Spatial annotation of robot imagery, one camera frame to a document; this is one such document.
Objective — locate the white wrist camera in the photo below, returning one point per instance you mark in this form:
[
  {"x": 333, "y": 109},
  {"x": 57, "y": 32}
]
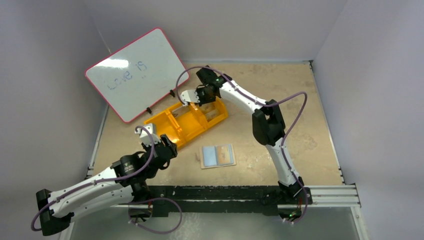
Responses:
[
  {"x": 147, "y": 134},
  {"x": 189, "y": 96}
]

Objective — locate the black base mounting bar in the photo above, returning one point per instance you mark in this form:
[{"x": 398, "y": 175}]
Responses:
[{"x": 268, "y": 200}]

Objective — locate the cards in right compartment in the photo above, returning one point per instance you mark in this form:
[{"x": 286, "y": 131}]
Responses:
[{"x": 210, "y": 111}]

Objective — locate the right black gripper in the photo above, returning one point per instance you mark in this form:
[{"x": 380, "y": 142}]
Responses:
[{"x": 200, "y": 95}]

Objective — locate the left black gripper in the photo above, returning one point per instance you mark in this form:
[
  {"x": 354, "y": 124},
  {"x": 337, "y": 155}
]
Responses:
[{"x": 167, "y": 145}]

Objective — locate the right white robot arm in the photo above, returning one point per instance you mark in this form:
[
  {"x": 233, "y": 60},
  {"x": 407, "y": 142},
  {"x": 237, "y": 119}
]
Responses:
[{"x": 268, "y": 125}]

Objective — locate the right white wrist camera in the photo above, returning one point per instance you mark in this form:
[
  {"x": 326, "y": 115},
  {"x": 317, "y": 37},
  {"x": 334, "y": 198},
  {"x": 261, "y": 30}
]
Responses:
[{"x": 189, "y": 96}]

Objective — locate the aluminium rail frame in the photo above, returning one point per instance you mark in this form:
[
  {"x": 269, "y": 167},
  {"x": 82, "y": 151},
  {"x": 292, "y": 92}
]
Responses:
[{"x": 124, "y": 182}]

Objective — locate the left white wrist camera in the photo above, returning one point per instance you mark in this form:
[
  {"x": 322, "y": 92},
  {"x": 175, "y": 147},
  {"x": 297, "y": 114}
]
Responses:
[{"x": 147, "y": 134}]

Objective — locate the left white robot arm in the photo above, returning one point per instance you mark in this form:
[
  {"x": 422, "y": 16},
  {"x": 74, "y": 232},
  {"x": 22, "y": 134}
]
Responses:
[{"x": 58, "y": 209}]

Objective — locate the white board with pink frame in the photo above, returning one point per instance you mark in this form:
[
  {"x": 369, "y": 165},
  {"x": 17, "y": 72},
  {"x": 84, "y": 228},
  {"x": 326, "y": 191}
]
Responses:
[{"x": 137, "y": 76}]

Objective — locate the yellow plastic compartment tray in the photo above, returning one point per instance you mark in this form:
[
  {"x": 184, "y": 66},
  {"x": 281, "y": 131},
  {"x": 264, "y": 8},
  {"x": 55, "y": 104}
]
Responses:
[{"x": 182, "y": 124}]

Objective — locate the black whiteboard stand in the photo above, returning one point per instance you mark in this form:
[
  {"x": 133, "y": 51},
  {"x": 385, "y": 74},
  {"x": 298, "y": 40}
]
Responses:
[{"x": 171, "y": 93}]

